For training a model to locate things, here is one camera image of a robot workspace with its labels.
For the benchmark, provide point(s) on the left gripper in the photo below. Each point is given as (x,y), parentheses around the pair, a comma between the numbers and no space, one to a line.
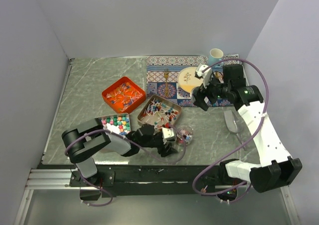
(167,151)

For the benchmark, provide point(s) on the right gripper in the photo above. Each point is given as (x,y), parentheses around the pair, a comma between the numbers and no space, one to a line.
(199,100)

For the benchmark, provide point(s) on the clear plastic cup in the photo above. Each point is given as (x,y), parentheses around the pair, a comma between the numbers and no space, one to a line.
(184,132)

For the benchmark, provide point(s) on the tin of star candies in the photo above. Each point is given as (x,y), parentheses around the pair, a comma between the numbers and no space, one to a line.
(116,123)

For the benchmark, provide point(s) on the orange plastic tray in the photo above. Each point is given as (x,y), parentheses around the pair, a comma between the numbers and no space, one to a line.
(124,96)

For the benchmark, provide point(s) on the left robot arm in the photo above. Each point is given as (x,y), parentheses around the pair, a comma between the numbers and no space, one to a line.
(88,138)

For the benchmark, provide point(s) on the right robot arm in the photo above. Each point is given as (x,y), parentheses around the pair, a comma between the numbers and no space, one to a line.
(277,168)

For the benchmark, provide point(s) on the cream and orange plate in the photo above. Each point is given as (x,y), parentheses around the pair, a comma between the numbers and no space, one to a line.
(186,79)

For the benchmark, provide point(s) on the gold fork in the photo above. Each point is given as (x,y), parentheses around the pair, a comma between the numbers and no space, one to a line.
(166,76)

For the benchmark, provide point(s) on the light blue mug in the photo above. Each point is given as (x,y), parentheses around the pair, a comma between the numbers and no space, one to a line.
(215,55)

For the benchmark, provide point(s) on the patterned cloth placemat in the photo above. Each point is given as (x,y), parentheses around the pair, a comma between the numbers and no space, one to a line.
(156,81)

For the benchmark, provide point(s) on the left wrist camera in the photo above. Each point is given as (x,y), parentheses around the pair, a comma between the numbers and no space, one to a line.
(168,135)

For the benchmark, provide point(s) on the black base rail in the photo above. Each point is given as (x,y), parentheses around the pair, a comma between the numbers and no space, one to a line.
(131,180)

